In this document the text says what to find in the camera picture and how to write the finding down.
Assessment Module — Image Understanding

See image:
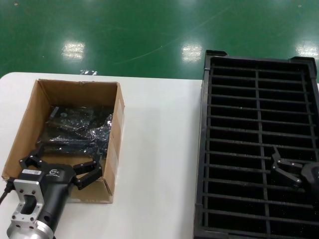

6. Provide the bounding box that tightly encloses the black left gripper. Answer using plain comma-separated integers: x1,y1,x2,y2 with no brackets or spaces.
19,145,103,225

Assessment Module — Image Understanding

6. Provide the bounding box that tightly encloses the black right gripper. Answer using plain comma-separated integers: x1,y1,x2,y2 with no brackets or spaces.
271,146,319,194

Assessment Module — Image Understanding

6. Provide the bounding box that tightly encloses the grey antistatic bag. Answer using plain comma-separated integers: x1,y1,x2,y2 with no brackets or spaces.
37,117,116,160

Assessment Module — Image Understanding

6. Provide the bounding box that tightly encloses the brown cardboard box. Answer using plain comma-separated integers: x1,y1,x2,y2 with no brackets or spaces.
1,79,126,205

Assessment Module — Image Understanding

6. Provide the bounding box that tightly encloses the black slotted container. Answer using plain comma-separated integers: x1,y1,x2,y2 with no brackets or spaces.
193,49,319,237

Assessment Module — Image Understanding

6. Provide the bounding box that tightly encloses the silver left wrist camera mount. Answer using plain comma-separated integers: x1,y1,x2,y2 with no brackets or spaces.
9,168,45,226

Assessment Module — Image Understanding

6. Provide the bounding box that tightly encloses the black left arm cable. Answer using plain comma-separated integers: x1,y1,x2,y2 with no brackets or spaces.
0,176,13,203

